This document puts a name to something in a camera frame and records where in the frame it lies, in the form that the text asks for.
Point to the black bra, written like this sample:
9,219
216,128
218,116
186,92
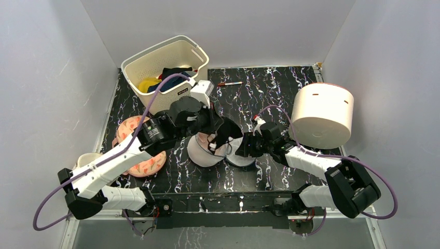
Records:
223,128

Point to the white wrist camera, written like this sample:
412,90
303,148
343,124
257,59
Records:
257,122
201,91

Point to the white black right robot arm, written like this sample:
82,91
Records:
348,186

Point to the black cloth in basket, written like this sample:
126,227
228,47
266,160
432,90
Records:
176,70

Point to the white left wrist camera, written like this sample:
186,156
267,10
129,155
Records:
201,91

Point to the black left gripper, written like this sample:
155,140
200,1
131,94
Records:
211,115

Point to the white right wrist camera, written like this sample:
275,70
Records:
257,122

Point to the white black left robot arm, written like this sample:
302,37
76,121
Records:
87,189

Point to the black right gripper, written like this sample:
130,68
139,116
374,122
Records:
250,144

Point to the navy blue cloth in basket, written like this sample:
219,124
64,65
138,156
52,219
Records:
171,83

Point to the yellow cloth in basket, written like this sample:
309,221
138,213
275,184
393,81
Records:
149,84

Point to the black robot base mount plate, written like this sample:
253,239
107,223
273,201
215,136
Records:
225,209

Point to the red white marker pen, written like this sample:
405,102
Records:
229,84

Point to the cream perforated laundry basket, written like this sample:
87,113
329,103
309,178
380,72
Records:
179,54

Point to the cream cylindrical drum container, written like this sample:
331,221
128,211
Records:
322,116

